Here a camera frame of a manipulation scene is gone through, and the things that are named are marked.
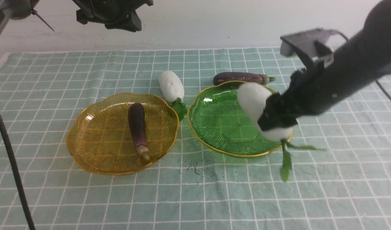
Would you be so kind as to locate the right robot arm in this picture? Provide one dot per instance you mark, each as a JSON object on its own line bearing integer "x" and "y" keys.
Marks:
{"x": 363, "y": 59}

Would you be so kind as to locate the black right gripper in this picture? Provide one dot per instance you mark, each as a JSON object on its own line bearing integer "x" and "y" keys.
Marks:
{"x": 283, "y": 110}

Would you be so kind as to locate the white radish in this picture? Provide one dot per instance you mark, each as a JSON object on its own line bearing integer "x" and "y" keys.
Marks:
{"x": 252, "y": 99}
{"x": 173, "y": 92}

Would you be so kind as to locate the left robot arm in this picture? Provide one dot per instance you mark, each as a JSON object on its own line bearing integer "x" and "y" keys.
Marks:
{"x": 20, "y": 9}

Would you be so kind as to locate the green checkered tablecloth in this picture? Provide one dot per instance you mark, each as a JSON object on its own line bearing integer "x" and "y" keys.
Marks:
{"x": 347, "y": 187}

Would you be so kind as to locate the green plastic plate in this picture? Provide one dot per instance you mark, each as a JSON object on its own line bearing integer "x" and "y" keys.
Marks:
{"x": 218, "y": 121}

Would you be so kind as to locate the amber plastic plate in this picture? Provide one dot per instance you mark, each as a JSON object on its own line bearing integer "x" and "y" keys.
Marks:
{"x": 100, "y": 140}

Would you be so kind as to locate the dark purple eggplant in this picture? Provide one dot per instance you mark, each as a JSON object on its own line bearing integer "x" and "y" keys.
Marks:
{"x": 137, "y": 125}

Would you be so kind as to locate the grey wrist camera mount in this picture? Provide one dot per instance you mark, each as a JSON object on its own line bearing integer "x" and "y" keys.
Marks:
{"x": 306, "y": 45}

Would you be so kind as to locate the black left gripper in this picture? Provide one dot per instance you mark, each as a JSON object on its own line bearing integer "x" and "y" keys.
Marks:
{"x": 114, "y": 14}

